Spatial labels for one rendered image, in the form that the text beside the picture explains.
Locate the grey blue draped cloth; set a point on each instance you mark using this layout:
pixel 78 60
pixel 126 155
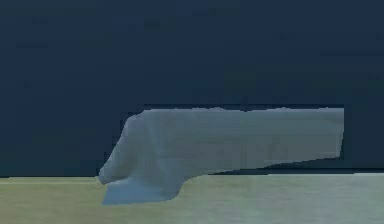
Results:
pixel 206 143

